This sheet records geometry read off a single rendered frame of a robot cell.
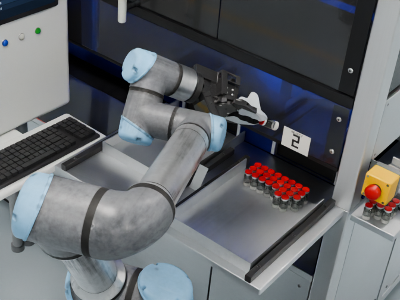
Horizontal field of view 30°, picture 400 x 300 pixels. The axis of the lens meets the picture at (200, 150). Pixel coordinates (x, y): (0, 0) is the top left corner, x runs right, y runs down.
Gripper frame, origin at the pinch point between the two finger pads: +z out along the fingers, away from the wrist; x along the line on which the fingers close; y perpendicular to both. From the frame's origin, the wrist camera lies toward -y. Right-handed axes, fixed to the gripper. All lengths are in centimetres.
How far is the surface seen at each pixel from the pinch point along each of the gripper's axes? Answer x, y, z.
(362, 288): 50, -16, 88
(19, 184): 72, -3, -28
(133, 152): 53, 8, -3
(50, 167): 72, 4, -19
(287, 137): 17.3, 9.4, 24.6
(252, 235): 20.8, -19.4, 16.2
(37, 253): 159, 2, 18
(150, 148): 52, 10, 2
